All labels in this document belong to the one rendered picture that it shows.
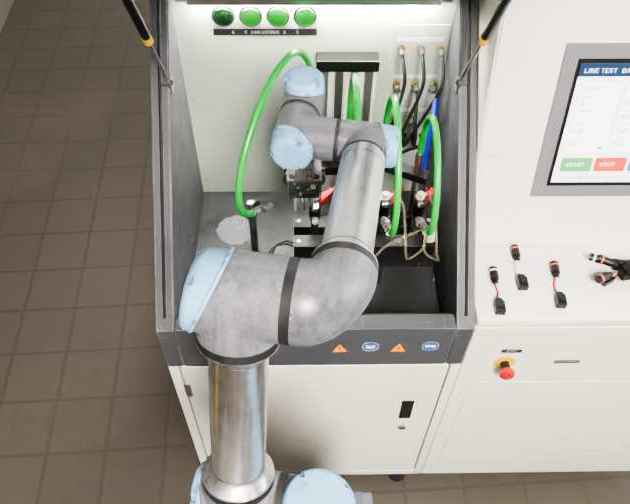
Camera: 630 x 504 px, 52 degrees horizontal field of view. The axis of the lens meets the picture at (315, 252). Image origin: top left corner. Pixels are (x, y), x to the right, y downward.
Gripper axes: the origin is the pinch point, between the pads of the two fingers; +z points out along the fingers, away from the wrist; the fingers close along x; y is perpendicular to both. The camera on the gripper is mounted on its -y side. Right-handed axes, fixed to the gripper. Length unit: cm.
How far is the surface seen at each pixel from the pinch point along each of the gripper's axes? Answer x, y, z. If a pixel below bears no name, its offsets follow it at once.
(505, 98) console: 41.1, -7.2, -22.8
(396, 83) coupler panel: 22.3, -29.3, -10.2
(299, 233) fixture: -1.2, -3.8, 15.0
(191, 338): -25.2, 23.4, 19.1
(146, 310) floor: -63, -46, 111
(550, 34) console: 47, -10, -36
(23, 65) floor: -154, -209, 110
